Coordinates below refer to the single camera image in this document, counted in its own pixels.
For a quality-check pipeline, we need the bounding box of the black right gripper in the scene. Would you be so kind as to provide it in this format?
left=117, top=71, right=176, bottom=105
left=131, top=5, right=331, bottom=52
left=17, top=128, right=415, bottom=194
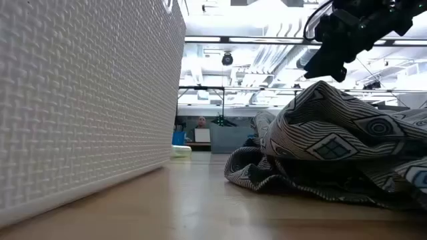
left=303, top=9, right=385, bottom=83

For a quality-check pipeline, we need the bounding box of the grey translucent plastic bin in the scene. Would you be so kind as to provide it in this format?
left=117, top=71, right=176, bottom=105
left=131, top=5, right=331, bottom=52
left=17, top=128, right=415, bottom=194
left=210, top=125, right=255, bottom=154

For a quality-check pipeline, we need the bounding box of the white woven-pattern plastic basket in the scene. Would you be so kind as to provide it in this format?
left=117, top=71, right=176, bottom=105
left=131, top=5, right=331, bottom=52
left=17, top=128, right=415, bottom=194
left=0, top=0, right=187, bottom=228

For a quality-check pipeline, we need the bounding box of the grey patterned cloth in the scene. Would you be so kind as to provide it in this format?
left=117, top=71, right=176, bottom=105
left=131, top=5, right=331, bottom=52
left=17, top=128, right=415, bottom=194
left=224, top=80, right=427, bottom=211

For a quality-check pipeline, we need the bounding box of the black overhead rig beam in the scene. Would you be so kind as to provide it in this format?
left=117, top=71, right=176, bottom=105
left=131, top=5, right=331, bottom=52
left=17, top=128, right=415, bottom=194
left=184, top=35, right=427, bottom=47

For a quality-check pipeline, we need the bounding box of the white laptop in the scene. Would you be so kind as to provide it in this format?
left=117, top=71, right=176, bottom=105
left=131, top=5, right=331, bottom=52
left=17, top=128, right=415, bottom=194
left=194, top=128, right=211, bottom=144

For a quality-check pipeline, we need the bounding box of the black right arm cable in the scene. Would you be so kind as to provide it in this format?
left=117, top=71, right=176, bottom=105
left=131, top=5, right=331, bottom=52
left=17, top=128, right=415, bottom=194
left=302, top=0, right=335, bottom=42

